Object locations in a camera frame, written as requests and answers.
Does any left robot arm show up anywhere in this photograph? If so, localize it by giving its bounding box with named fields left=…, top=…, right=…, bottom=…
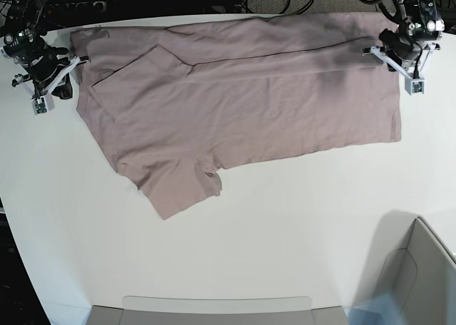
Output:
left=359, top=0, right=445, bottom=66

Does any blue translucent object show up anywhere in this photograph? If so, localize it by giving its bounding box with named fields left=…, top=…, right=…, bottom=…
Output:
left=345, top=292, right=407, bottom=325

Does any mauve T-shirt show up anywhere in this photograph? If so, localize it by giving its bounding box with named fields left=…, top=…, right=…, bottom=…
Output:
left=71, top=12, right=401, bottom=219

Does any grey bin at right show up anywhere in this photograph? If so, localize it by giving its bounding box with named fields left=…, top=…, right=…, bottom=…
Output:
left=373, top=217, right=455, bottom=325

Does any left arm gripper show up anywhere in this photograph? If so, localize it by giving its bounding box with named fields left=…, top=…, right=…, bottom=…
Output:
left=379, top=29, right=422, bottom=63

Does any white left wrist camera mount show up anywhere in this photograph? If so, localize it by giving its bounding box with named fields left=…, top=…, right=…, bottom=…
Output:
left=362, top=42, right=440, bottom=95

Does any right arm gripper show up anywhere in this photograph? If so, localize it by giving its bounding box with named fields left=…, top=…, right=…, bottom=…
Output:
left=23, top=46, right=73, bottom=99

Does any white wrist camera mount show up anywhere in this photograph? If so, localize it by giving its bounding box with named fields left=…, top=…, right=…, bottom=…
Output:
left=362, top=42, right=440, bottom=95
left=11, top=56, right=89, bottom=115

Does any grey tray at bottom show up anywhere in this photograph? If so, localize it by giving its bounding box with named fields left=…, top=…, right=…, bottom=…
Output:
left=86, top=296, right=348, bottom=324

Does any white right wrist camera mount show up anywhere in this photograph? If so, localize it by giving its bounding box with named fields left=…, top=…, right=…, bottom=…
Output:
left=11, top=56, right=89, bottom=115

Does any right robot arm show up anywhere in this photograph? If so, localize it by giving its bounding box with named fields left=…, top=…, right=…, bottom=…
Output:
left=1, top=0, right=73, bottom=100

